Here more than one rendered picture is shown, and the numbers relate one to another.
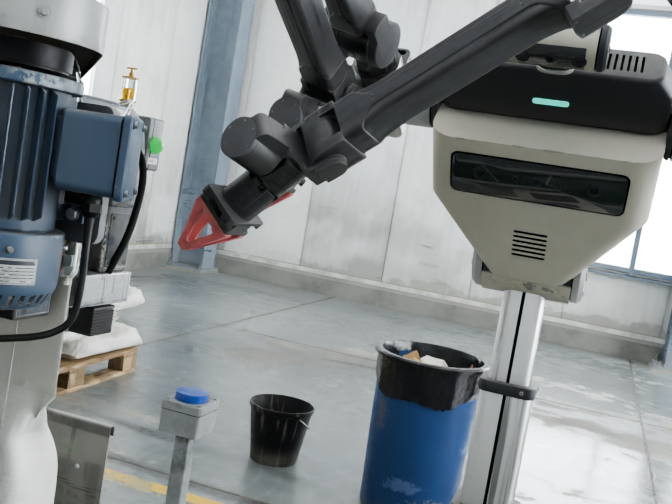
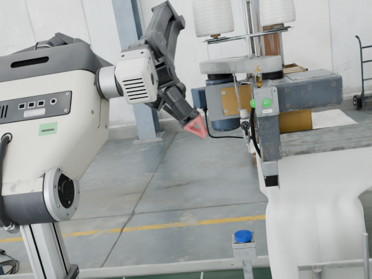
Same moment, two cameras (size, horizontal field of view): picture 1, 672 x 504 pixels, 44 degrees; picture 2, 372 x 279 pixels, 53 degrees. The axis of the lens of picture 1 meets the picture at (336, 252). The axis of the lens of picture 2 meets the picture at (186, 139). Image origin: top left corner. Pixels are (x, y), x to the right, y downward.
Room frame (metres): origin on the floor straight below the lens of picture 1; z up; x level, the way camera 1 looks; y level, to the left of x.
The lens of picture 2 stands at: (2.60, -0.09, 1.52)
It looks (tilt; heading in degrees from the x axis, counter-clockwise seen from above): 14 degrees down; 172
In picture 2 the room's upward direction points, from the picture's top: 10 degrees counter-clockwise
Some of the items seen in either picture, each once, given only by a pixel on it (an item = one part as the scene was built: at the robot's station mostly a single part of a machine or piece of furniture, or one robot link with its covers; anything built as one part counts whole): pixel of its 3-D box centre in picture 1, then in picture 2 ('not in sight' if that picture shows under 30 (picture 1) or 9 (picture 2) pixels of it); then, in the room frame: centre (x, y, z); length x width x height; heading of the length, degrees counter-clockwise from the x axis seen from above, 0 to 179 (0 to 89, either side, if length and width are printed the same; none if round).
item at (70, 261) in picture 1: (69, 256); (246, 135); (1.17, 0.37, 1.11); 0.03 x 0.03 x 0.06
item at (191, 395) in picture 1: (191, 397); (243, 237); (1.48, 0.22, 0.84); 0.06 x 0.06 x 0.02
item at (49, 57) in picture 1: (14, 56); (220, 74); (0.89, 0.37, 1.35); 0.12 x 0.12 x 0.04
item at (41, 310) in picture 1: (17, 295); not in sight; (1.17, 0.44, 1.04); 0.08 x 0.06 x 0.05; 162
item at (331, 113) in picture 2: not in sight; (320, 118); (-1.64, 2.27, 0.32); 0.68 x 0.45 x 0.15; 72
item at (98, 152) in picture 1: (100, 165); (202, 99); (0.91, 0.27, 1.25); 0.10 x 0.08 x 0.12; 7
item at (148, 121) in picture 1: (135, 141); (265, 101); (1.43, 0.37, 1.29); 0.08 x 0.05 x 0.09; 72
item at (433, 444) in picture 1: (419, 429); not in sight; (3.38, -0.47, 0.32); 0.51 x 0.48 x 0.65; 162
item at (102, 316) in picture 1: (95, 316); (271, 179); (1.38, 0.38, 0.98); 0.09 x 0.05 x 0.05; 162
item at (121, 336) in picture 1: (82, 337); not in sight; (4.53, 1.31, 0.20); 0.67 x 0.43 x 0.15; 162
